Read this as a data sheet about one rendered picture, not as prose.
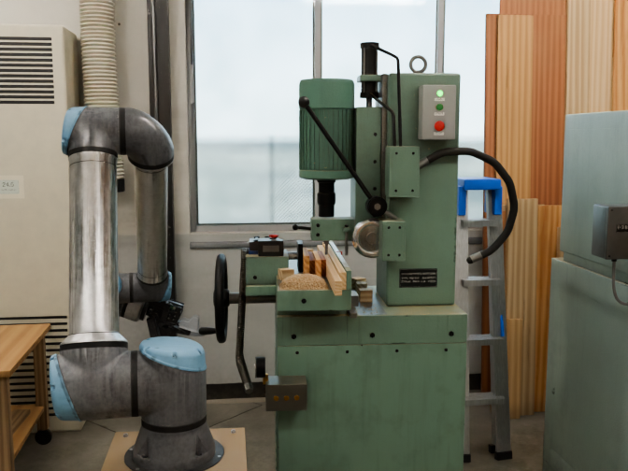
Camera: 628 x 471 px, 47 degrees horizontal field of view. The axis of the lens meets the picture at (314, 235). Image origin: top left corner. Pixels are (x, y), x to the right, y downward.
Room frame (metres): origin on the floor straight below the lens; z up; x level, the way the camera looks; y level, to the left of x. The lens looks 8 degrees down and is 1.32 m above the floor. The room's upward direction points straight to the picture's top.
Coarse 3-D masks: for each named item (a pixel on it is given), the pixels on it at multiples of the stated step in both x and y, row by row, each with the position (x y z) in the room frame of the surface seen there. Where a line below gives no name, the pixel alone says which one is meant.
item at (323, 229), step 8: (312, 224) 2.28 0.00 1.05; (320, 224) 2.28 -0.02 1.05; (328, 224) 2.29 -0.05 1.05; (336, 224) 2.29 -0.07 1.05; (344, 224) 2.29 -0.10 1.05; (352, 224) 2.29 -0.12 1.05; (312, 232) 2.28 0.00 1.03; (320, 232) 2.28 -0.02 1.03; (328, 232) 2.29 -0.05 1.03; (336, 232) 2.29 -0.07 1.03; (344, 232) 2.29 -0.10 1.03; (352, 232) 2.29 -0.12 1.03; (312, 240) 2.29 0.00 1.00; (320, 240) 2.29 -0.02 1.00; (328, 240) 2.29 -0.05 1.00
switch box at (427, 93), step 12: (420, 96) 2.21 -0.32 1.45; (432, 96) 2.17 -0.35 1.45; (444, 96) 2.17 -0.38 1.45; (420, 108) 2.20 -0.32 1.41; (432, 108) 2.17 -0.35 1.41; (444, 108) 2.17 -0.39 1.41; (420, 120) 2.20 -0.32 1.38; (432, 120) 2.17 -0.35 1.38; (444, 120) 2.17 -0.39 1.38; (420, 132) 2.20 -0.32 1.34; (432, 132) 2.17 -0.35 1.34; (444, 132) 2.17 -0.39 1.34
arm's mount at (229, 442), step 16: (128, 432) 1.75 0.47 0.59; (224, 432) 1.75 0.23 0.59; (240, 432) 1.75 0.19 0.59; (112, 448) 1.65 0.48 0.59; (128, 448) 1.65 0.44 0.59; (224, 448) 1.66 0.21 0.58; (240, 448) 1.66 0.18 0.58; (112, 464) 1.56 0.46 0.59; (128, 464) 1.56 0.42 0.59; (208, 464) 1.56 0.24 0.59; (224, 464) 1.57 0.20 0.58; (240, 464) 1.57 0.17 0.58
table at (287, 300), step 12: (276, 276) 2.22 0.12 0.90; (252, 288) 2.20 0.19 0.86; (264, 288) 2.20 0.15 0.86; (276, 288) 2.19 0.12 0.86; (288, 300) 1.99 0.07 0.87; (300, 300) 2.00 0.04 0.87; (312, 300) 2.00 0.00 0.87; (324, 300) 2.00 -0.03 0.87; (336, 300) 2.00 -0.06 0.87; (348, 300) 2.01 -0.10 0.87
